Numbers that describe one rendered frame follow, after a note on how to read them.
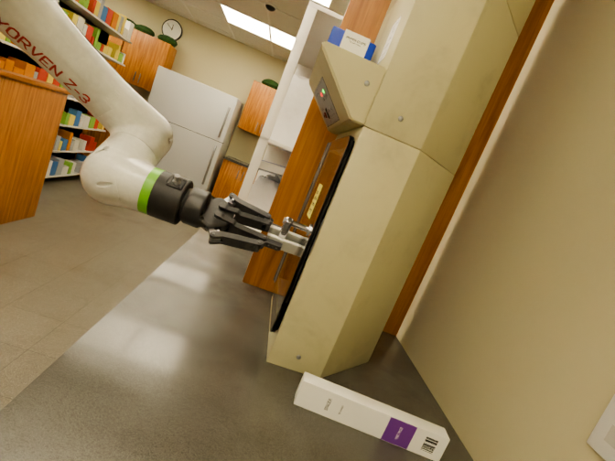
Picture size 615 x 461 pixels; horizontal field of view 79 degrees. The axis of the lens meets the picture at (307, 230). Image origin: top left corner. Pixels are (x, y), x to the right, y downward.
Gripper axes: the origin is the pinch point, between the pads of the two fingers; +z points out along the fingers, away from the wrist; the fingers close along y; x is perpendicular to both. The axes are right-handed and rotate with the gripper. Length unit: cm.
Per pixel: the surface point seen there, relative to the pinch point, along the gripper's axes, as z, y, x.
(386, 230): 16.1, -0.9, -13.0
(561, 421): 48, -25, -10
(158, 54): -220, 467, 230
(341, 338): 17.0, -13.4, 6.2
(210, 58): -159, 511, 226
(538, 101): 48, 45, -31
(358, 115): 3.2, 8.3, -26.7
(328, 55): -5.2, 12.2, -32.3
